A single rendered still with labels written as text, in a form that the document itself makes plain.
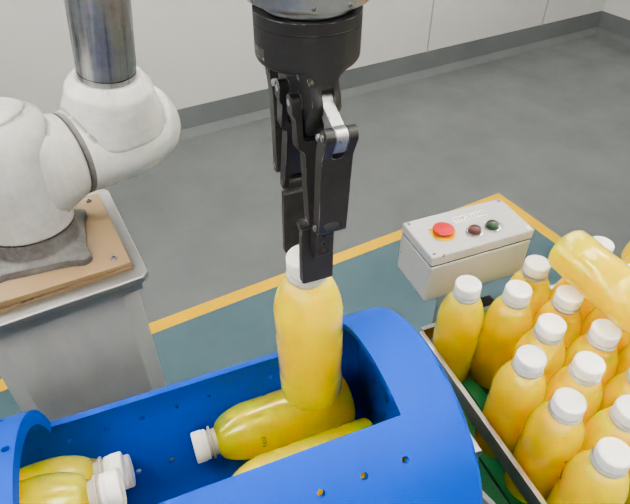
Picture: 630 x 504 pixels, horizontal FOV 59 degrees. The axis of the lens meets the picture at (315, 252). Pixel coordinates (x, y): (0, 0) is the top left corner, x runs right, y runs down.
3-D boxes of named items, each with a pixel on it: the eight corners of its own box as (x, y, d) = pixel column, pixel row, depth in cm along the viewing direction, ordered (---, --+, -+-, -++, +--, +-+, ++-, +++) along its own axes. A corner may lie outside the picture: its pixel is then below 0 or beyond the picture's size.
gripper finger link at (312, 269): (331, 210, 48) (334, 215, 47) (329, 271, 52) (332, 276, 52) (298, 218, 47) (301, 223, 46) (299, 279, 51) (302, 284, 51)
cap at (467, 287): (485, 295, 84) (487, 286, 83) (465, 304, 83) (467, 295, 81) (468, 279, 87) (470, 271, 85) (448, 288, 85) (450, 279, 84)
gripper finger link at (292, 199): (284, 195, 49) (281, 190, 50) (285, 253, 54) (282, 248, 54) (315, 188, 50) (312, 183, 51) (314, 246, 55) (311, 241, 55)
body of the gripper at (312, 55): (236, -12, 39) (245, 109, 45) (274, 28, 33) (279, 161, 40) (334, -22, 41) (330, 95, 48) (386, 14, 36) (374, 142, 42)
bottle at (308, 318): (306, 424, 62) (300, 306, 50) (269, 384, 67) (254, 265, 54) (354, 389, 66) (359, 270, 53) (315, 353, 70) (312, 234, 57)
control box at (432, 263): (396, 265, 102) (402, 221, 96) (488, 240, 108) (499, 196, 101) (424, 302, 95) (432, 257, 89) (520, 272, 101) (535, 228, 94)
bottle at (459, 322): (477, 375, 96) (501, 297, 83) (444, 393, 93) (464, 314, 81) (449, 347, 101) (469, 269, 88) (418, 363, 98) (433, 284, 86)
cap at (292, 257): (303, 289, 52) (302, 275, 50) (278, 268, 54) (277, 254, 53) (335, 271, 53) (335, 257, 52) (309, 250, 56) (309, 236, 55)
